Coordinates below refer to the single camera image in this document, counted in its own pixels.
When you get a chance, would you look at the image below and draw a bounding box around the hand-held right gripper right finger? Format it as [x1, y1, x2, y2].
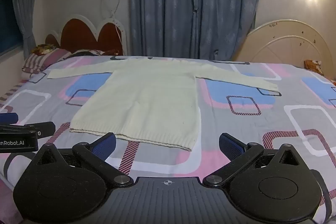
[203, 132, 300, 187]

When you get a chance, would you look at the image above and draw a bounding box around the window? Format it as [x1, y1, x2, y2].
[0, 0, 23, 54]

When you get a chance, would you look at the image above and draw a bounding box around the orange floral pillow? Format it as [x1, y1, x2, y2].
[304, 59, 324, 73]

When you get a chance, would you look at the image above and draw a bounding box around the blue-grey wide curtain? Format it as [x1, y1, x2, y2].
[129, 0, 265, 60]

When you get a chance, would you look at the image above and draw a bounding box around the blue-grey narrow curtain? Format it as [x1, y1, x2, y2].
[10, 0, 45, 60]

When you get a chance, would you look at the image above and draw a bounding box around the patterned bed sheet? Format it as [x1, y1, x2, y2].
[0, 55, 336, 224]

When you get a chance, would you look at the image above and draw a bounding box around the red scalloped headboard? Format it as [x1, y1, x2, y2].
[45, 13, 128, 56]

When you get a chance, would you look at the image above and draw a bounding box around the pink striped pillow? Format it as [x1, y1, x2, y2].
[22, 48, 72, 75]

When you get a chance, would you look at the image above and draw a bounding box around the cream knit sweater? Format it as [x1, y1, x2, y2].
[47, 58, 279, 152]

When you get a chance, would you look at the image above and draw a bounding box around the cream round headboard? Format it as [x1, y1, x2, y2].
[234, 19, 334, 75]

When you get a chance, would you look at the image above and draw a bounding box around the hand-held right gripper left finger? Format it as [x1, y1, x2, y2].
[36, 132, 134, 188]

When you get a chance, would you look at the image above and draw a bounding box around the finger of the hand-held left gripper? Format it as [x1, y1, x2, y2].
[0, 112, 19, 125]
[0, 121, 56, 139]

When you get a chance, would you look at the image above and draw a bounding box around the white charger cable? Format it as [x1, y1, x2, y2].
[101, 0, 124, 44]

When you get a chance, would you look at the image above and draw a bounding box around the dark floral pillow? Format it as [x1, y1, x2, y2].
[31, 44, 58, 54]

